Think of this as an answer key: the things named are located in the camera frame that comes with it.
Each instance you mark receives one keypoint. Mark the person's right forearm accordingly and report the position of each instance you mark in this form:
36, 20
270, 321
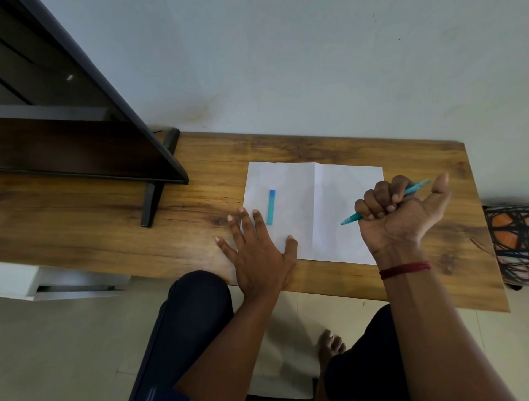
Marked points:
438, 330

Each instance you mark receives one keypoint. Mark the person's left leg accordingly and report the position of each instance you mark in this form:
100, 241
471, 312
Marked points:
186, 330

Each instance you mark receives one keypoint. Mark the person's left hand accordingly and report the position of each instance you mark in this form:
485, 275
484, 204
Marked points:
258, 264

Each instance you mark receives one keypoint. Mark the person's right hand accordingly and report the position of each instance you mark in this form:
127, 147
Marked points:
396, 225

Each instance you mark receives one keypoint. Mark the person's left forearm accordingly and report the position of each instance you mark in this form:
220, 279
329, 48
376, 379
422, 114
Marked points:
225, 351

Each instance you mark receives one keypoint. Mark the person's left thumb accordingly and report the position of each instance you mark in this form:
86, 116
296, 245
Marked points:
290, 250

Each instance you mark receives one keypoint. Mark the black television stand foot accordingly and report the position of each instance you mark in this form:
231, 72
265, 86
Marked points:
155, 198

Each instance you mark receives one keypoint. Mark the person's left middle finger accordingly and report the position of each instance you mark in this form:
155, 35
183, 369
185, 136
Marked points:
247, 227

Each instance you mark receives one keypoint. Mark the white paper sheet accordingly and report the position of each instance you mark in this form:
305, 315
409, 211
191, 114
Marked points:
330, 206

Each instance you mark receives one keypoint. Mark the orange black patterned cushion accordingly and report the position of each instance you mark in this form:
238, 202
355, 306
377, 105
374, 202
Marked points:
510, 239

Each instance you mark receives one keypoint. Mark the person's bare foot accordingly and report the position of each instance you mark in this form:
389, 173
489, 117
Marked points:
329, 349

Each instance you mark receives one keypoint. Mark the person's left little finger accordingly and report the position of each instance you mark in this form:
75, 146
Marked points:
225, 248

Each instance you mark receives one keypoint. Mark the teal pen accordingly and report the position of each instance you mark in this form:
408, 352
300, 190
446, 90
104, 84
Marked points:
418, 186

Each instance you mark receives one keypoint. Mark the red thread wristband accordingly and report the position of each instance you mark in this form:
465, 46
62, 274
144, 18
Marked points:
407, 269

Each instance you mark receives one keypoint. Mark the black flat screen television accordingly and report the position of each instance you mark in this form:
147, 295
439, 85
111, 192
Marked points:
74, 103

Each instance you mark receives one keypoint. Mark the person's leg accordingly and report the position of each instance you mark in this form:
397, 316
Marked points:
186, 330
363, 363

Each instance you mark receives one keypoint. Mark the white cabinet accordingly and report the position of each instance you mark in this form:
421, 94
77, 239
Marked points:
49, 281

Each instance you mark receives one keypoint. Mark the person's right thumb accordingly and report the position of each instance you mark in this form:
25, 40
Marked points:
440, 190

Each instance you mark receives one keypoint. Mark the person's right leg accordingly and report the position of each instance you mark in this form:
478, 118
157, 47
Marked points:
363, 363

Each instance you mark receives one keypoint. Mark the person's right middle finger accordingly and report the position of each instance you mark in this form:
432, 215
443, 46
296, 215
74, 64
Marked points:
382, 196

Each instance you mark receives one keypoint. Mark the teal pen cap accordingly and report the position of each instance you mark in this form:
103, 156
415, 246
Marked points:
271, 208

